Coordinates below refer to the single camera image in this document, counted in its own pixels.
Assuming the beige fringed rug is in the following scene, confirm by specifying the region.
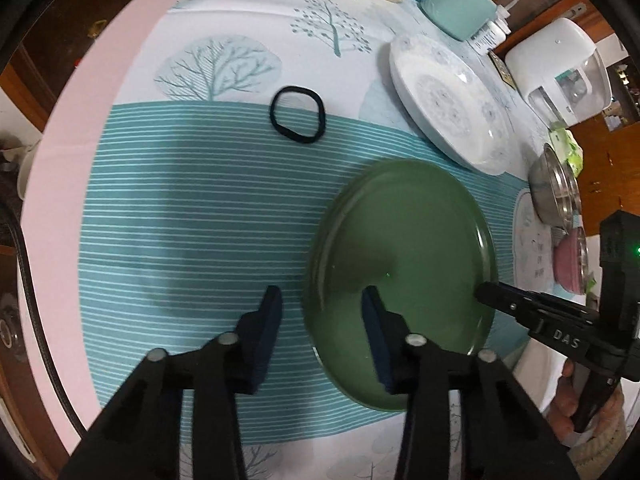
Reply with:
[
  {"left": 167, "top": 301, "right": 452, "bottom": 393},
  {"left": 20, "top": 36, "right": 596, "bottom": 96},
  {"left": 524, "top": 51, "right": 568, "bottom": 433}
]
[{"left": 567, "top": 410, "right": 633, "bottom": 471}]

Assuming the white countertop appliance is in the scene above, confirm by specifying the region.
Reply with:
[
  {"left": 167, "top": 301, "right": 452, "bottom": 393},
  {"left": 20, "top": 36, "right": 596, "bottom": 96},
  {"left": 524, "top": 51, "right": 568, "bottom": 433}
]
[{"left": 505, "top": 17, "right": 613, "bottom": 126}]

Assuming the tree print tablecloth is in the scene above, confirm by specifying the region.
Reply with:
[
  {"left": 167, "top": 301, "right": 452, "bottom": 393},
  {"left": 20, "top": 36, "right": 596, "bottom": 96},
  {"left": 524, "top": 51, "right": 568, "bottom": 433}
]
[{"left": 75, "top": 0, "right": 596, "bottom": 480}]

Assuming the large steel bowl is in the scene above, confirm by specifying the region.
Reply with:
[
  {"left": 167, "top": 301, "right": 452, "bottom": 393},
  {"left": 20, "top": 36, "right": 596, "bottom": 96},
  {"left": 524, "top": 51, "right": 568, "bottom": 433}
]
[{"left": 529, "top": 142, "right": 583, "bottom": 226}]

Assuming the green tissue packet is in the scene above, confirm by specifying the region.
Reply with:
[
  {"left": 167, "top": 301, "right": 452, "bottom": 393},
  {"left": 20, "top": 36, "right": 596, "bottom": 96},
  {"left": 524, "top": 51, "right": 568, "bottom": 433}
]
[{"left": 547, "top": 127, "right": 586, "bottom": 178}]

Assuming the teal container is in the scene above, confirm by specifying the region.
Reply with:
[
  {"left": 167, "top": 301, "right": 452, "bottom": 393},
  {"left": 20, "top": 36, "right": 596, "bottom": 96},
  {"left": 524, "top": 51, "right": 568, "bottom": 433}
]
[{"left": 420, "top": 0, "right": 496, "bottom": 42}]

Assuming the black hair tie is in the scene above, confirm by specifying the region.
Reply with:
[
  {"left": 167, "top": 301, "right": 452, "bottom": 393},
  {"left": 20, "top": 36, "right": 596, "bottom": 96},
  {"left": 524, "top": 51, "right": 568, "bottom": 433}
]
[{"left": 269, "top": 86, "right": 326, "bottom": 145}]

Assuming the person's right hand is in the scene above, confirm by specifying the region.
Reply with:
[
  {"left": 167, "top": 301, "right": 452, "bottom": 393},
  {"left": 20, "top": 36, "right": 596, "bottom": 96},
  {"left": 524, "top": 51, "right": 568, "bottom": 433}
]
[{"left": 546, "top": 360, "right": 582, "bottom": 447}]

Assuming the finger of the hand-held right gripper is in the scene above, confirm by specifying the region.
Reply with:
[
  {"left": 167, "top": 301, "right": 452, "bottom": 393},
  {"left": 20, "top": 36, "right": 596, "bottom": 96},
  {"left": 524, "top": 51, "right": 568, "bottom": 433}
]
[
  {"left": 474, "top": 282, "right": 601, "bottom": 335},
  {"left": 510, "top": 287, "right": 601, "bottom": 322}
]

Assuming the black cable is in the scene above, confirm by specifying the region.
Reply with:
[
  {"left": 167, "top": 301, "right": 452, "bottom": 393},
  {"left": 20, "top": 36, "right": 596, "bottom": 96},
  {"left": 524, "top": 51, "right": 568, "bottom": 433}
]
[{"left": 0, "top": 200, "right": 81, "bottom": 436}]

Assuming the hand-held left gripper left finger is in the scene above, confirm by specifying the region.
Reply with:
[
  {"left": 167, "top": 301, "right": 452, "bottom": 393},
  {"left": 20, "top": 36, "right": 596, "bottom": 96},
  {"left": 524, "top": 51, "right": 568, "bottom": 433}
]
[{"left": 60, "top": 285, "right": 284, "bottom": 480}]

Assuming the pink bowl with steel interior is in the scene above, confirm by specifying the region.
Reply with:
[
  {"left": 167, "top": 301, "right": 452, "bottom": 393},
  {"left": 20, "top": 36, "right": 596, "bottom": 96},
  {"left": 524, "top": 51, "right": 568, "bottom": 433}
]
[{"left": 554, "top": 227, "right": 592, "bottom": 295}]

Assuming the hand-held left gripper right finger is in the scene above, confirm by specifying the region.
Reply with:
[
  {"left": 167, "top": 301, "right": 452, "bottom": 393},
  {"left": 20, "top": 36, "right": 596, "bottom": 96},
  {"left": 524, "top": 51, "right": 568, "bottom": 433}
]
[{"left": 361, "top": 285, "right": 581, "bottom": 480}]

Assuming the white bottle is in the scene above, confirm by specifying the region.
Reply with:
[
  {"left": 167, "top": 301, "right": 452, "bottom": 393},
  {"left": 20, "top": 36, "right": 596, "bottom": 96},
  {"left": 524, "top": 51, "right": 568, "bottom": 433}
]
[{"left": 470, "top": 0, "right": 521, "bottom": 56}]

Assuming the green plate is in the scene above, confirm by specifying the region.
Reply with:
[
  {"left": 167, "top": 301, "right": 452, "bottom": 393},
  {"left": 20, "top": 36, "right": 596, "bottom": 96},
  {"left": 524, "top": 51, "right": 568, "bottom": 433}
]
[{"left": 302, "top": 160, "right": 498, "bottom": 413}]

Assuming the small dark patterned box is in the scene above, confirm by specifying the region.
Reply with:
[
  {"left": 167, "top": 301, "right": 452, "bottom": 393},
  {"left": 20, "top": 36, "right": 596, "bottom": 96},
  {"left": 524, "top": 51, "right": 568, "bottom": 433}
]
[{"left": 490, "top": 50, "right": 516, "bottom": 91}]

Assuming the white floral plate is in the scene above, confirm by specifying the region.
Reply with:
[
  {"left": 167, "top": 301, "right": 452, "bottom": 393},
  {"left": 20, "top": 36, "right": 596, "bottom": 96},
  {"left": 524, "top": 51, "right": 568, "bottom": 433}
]
[{"left": 389, "top": 32, "right": 512, "bottom": 177}]

